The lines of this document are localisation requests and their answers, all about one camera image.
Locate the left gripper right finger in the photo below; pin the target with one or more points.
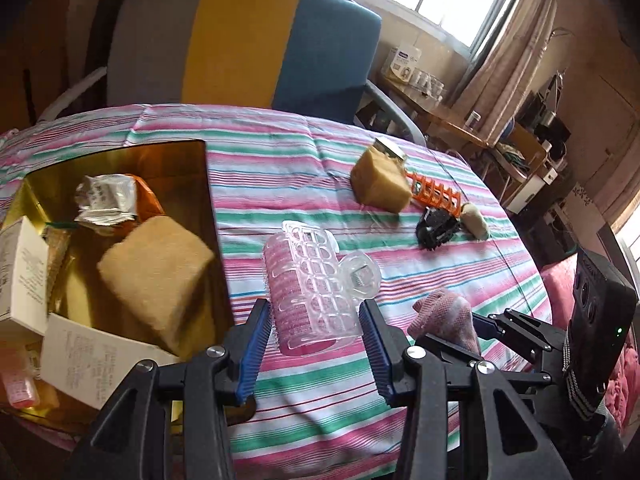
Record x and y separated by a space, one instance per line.
462 422

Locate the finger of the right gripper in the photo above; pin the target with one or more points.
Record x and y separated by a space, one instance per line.
446 351
489 327

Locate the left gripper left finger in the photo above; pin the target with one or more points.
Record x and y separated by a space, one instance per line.
130 437

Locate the pink sock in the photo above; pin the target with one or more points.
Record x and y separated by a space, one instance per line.
446 315

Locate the cream sock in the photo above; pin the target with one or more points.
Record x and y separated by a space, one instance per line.
474 222

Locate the black plastic stapler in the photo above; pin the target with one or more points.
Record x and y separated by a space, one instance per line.
436 227

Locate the cream box with gold text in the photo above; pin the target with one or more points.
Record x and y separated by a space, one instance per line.
89 364

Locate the pink hair roller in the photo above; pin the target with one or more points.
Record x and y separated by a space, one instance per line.
314 291

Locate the orange plastic rack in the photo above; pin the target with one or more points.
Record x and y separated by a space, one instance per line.
432 193

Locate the yellow sponge block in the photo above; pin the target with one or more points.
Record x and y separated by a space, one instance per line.
379 181

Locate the wooden chair with clutter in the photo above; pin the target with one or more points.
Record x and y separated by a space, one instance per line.
519 168

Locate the striped pink green tablecloth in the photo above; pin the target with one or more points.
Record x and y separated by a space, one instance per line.
318 417

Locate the yellow sponge in box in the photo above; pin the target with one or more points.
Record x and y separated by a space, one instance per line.
155 272

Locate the maroon gold-lined storage box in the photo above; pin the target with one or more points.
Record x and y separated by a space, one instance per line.
177 174

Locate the pink small bottle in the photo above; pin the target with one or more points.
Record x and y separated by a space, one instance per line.
18 378

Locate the orange snack packet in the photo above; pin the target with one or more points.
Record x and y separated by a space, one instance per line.
147 204

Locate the wooden side table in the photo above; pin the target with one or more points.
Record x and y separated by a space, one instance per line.
433 111

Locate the white crumpled wrapper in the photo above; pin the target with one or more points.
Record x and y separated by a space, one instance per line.
106 200

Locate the beige curtain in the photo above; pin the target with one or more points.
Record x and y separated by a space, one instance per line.
498 83

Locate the white yellow box on table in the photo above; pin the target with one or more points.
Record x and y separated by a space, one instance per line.
401 63

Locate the grey yellow blue armchair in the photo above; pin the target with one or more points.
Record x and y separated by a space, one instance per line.
306 57

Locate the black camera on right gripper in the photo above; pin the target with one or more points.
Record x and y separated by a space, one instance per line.
604 306

